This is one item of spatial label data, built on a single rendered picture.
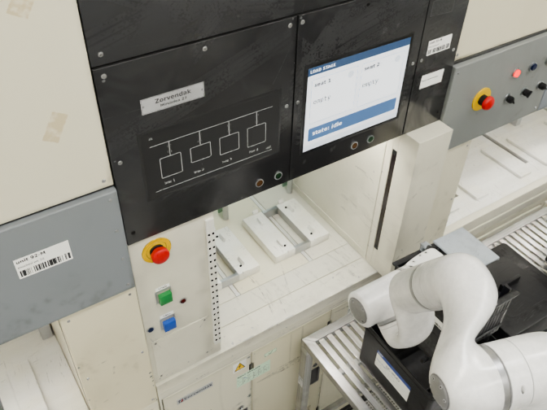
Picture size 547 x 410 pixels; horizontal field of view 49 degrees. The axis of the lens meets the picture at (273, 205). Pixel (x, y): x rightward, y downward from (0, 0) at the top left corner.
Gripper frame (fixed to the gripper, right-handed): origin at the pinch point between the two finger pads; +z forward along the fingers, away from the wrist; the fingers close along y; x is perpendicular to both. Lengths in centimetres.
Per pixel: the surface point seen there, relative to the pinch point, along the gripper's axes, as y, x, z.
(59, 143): -29, 44, -78
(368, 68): -29.5, 38.7, -10.9
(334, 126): -29.5, 26.3, -18.9
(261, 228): -63, -34, -17
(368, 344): -11.1, -38.9, -13.6
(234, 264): -54, -35, -33
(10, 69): -28, 59, -82
